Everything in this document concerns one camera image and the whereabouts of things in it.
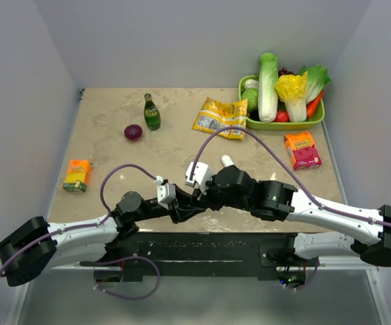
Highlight green lettuce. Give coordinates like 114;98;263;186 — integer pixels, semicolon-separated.
300;65;331;104

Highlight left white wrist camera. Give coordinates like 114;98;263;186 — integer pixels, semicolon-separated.
154;175;176;209

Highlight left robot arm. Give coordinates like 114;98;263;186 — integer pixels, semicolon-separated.
0;189;208;287

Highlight red tomato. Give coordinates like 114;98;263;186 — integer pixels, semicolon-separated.
274;110;290;123

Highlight yellow leaf cabbage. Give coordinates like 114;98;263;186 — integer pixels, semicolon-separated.
274;72;308;123

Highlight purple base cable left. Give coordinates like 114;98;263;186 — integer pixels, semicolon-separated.
93;255;162;301

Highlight round green cabbage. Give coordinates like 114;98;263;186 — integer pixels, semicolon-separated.
241;88;258;112

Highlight purple red onion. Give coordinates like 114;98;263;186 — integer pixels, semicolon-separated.
124;124;143;141

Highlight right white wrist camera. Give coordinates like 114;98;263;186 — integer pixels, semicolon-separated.
185;162;214;192

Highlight yellow snack bag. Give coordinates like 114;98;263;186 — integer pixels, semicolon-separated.
192;97;248;133

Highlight napa cabbage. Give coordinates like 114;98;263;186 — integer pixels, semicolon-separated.
258;52;278;123

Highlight orange carrot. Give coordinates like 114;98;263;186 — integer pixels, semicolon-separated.
306;90;324;118

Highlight pink orange snack box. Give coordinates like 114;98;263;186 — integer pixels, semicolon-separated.
284;131;322;171

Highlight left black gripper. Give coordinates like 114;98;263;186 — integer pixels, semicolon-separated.
133;183;205;224

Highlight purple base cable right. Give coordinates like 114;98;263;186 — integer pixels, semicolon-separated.
281;260;319;292

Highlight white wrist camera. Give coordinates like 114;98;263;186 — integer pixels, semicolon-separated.
154;175;176;209
185;162;214;192

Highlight green glass bottle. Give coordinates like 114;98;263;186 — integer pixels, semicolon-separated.
143;93;161;131

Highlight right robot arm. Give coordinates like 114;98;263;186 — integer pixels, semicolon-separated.
185;162;391;267

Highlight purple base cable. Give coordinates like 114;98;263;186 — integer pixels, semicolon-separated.
281;260;319;292
93;255;162;301

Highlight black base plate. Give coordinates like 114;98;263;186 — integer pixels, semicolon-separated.
81;232;317;281

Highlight white earbud charging case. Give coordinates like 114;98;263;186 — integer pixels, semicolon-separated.
221;155;234;167

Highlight dark red grapes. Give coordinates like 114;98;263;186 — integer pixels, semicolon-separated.
278;68;294;77

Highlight green plastic basket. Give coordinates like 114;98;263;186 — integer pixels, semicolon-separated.
237;74;326;131

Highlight white cauliflower piece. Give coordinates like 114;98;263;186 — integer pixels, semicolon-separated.
244;79;259;90

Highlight orange yellow juice carton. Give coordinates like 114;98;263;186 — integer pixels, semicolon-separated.
63;160;93;192

